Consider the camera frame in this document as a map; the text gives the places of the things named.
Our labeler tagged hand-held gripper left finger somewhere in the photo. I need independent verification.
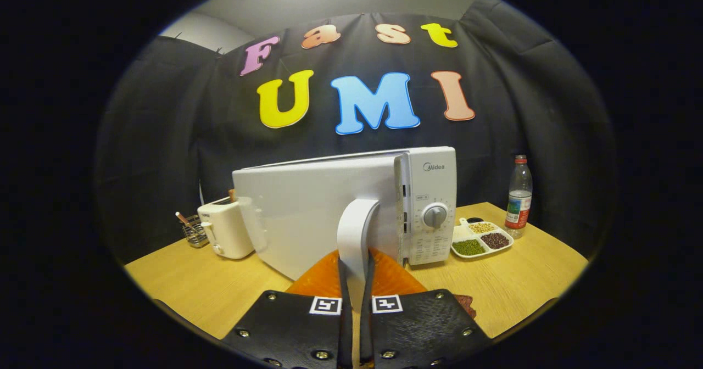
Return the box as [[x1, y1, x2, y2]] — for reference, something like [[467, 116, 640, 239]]
[[222, 250, 353, 369]]

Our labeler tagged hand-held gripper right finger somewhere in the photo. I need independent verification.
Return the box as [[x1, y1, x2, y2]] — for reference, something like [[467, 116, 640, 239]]
[[360, 250, 492, 369]]

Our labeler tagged brown roasted meat piece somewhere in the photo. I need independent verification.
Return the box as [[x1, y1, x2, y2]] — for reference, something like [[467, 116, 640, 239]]
[[454, 294, 477, 320]]

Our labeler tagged white toaster oven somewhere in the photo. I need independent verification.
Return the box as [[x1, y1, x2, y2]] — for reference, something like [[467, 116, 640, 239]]
[[232, 146, 458, 312]]

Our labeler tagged white bread toaster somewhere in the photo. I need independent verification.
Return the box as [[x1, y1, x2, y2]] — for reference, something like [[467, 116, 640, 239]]
[[197, 196, 256, 260]]

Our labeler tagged white divided bean dish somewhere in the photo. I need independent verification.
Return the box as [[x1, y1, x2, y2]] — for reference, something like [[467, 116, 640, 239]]
[[451, 217, 515, 259]]

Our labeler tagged clear plastic water bottle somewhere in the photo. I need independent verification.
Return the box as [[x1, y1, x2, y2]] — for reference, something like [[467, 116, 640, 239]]
[[505, 155, 533, 239]]

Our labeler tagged wire mesh utensil holder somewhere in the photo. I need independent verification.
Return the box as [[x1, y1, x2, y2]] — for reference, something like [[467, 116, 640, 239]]
[[181, 214, 209, 248]]

